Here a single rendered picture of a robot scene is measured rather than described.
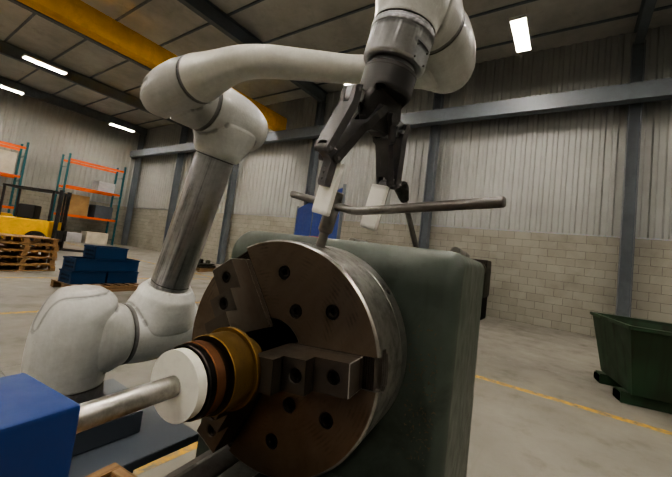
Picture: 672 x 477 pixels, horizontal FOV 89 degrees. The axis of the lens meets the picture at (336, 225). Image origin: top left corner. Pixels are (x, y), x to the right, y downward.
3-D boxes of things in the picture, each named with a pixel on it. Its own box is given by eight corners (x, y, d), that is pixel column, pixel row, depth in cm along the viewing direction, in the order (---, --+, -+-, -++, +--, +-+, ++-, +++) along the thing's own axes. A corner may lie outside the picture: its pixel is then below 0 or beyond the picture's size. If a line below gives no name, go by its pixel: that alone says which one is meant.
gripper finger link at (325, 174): (341, 150, 44) (326, 141, 42) (330, 187, 44) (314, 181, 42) (333, 149, 45) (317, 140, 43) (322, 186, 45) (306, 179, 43)
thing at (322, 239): (304, 262, 51) (327, 188, 51) (314, 263, 53) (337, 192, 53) (313, 266, 50) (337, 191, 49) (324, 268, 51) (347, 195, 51)
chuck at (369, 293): (211, 387, 63) (260, 223, 62) (363, 495, 48) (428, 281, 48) (167, 404, 55) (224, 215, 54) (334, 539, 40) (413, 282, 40)
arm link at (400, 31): (446, 45, 49) (434, 85, 49) (394, 53, 55) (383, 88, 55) (415, 2, 42) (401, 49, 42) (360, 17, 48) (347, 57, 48)
